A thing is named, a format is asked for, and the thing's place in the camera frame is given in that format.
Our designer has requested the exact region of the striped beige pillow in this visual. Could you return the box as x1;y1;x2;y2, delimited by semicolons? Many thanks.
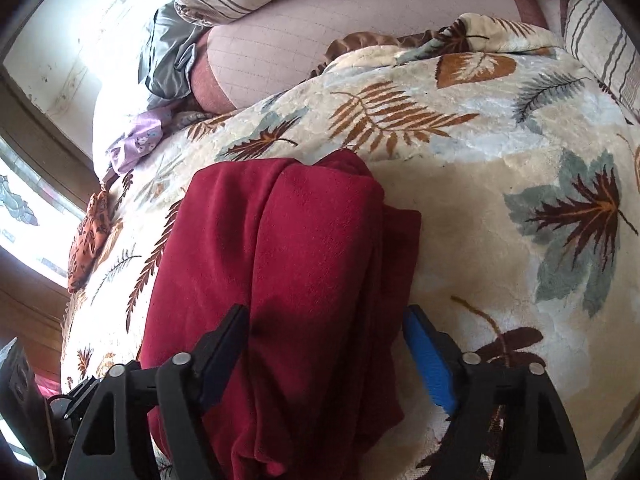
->
562;0;640;121

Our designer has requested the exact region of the orange floral cloth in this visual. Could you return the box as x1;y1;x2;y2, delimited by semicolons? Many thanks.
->
67;191;118;293

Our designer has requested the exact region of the dark red garment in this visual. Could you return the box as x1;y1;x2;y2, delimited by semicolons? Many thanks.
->
139;151;423;478

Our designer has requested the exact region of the purple floral cloth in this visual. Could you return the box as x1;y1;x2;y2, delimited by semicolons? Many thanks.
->
102;110;171;181

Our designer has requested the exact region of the cream leaf-print blanket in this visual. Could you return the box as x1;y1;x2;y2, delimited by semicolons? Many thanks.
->
60;12;640;480

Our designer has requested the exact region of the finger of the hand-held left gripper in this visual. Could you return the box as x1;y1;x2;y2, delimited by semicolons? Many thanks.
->
50;376;101;421

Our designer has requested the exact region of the grey cloth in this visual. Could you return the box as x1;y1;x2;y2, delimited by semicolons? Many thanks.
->
140;2;211;101

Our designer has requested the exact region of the pink quilted bed sheet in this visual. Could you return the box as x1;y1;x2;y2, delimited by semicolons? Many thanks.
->
192;0;551;111

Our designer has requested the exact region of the stained glass window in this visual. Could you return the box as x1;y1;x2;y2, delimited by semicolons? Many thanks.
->
0;135;86;281

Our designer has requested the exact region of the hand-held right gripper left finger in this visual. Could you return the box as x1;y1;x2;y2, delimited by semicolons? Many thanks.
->
62;304;249;480

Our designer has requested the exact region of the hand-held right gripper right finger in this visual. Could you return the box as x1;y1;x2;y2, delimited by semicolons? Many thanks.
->
403;304;588;480

